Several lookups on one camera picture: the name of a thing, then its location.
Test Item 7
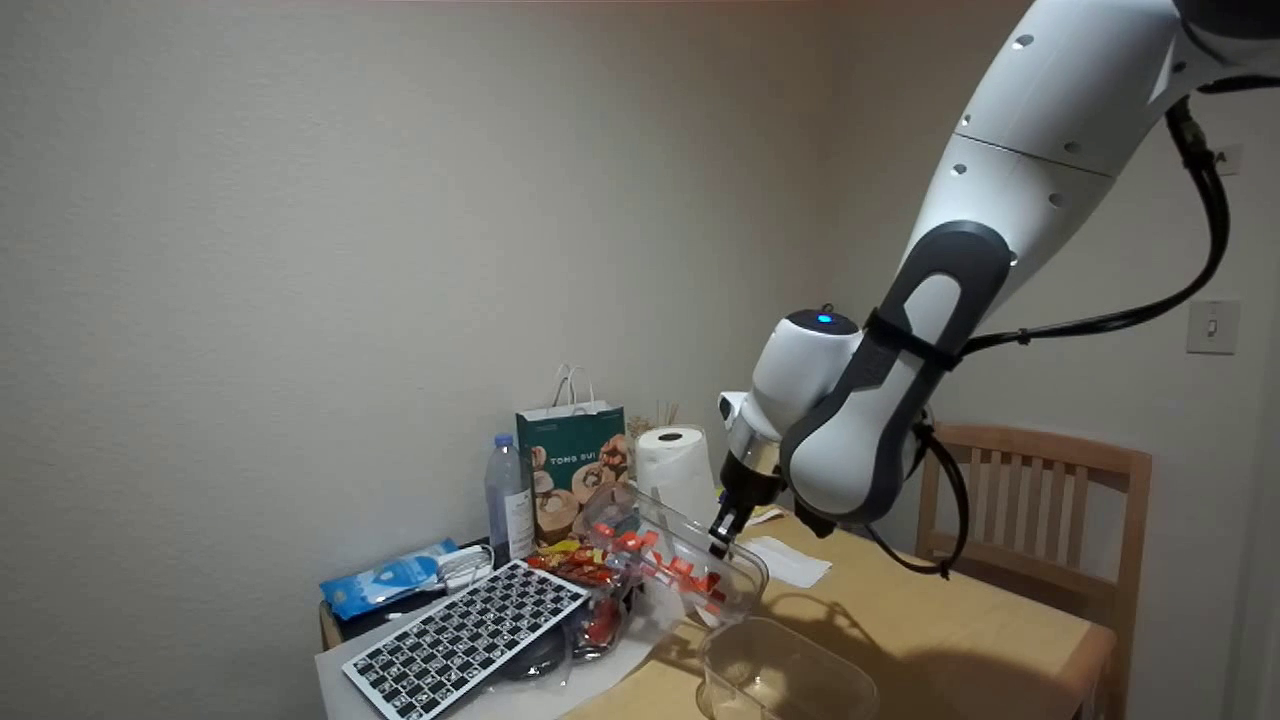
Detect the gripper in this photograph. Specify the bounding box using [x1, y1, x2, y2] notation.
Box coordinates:
[708, 455, 787, 559]

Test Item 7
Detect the green paper gift bag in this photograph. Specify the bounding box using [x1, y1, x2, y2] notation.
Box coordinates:
[515, 365, 633, 547]

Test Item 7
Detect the clear plastic water bottle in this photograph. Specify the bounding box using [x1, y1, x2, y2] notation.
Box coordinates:
[485, 432, 537, 567]

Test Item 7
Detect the blue packet of wipes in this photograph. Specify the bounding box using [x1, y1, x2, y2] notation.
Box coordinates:
[319, 539, 461, 622]

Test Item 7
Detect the white coiled cable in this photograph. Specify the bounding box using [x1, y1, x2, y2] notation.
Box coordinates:
[434, 544, 497, 593]

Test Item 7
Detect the heap of red wrapped candies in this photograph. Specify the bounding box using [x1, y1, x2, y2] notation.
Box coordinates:
[590, 524, 727, 613]

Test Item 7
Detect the white paper napkin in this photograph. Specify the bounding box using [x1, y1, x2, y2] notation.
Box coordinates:
[740, 535, 834, 589]

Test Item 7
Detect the wooden chair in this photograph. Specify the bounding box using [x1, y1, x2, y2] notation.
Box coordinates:
[914, 422, 1154, 720]

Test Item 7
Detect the white light switch plate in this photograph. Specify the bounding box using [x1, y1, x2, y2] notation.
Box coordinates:
[1186, 299, 1242, 356]

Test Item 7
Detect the empty clear plastic container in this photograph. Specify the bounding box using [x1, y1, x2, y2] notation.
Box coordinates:
[696, 616, 881, 720]

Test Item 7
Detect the black and white calibration board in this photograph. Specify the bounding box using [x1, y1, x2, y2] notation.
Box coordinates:
[342, 559, 592, 720]

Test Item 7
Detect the white paper towel roll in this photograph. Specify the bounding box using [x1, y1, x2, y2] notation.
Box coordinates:
[634, 425, 720, 528]

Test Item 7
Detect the clear bag of candies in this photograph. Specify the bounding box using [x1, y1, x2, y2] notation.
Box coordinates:
[566, 588, 635, 663]

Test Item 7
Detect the clear plastic container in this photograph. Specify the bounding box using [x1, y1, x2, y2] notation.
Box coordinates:
[572, 484, 771, 641]
[696, 616, 881, 720]

